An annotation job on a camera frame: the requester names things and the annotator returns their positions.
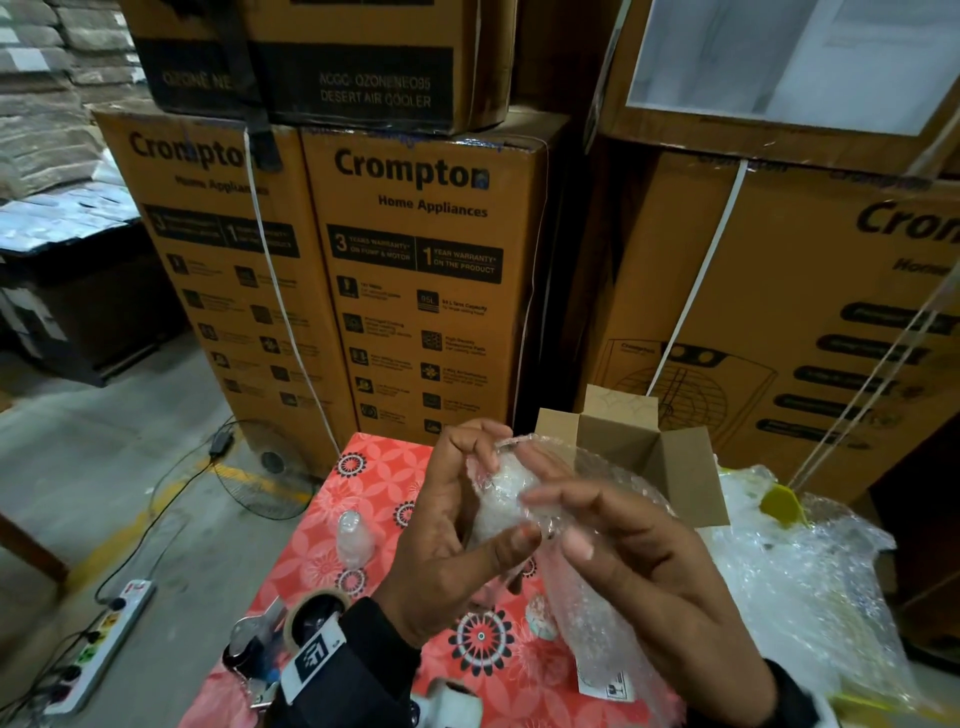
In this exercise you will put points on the person's right hand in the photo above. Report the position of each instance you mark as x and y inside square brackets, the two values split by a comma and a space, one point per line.
[675, 600]

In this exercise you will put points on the person's left hand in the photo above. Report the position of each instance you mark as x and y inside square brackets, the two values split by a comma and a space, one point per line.
[443, 548]

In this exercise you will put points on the black-white fragile sticker sheet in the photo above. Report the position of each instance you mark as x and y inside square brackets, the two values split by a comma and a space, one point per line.
[612, 690]

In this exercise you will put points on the bubble wrap bundle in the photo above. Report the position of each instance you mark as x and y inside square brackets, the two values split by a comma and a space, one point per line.
[810, 585]

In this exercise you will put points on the small cardboard box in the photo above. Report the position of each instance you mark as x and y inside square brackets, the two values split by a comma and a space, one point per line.
[638, 443]

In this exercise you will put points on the tape dispenser with tape roll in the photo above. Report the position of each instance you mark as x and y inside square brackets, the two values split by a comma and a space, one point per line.
[278, 630]

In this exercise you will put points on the clear drinking glass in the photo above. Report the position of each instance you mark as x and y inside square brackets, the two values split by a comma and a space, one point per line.
[356, 536]

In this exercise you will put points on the stack of Crompton cartons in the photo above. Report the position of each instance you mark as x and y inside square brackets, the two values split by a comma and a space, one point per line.
[435, 270]

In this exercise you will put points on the orange floral tablecloth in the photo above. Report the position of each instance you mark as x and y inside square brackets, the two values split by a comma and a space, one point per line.
[480, 645]

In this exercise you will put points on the yellow plastic bin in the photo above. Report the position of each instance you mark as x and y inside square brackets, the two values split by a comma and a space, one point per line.
[780, 503]

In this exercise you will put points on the black wristband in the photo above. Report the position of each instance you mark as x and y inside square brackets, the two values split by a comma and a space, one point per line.
[338, 668]
[795, 705]

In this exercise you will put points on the black power adapter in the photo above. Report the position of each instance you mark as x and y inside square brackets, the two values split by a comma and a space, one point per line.
[222, 443]

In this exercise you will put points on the white power strip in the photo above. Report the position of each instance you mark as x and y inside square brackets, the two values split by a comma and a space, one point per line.
[98, 645]

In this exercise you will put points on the brown plastic chair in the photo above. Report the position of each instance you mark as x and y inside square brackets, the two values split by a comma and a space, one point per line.
[30, 548]

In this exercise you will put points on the pile of white papers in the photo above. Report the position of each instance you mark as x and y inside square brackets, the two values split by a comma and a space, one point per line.
[60, 218]

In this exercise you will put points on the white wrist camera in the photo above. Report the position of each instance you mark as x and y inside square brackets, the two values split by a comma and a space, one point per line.
[450, 705]

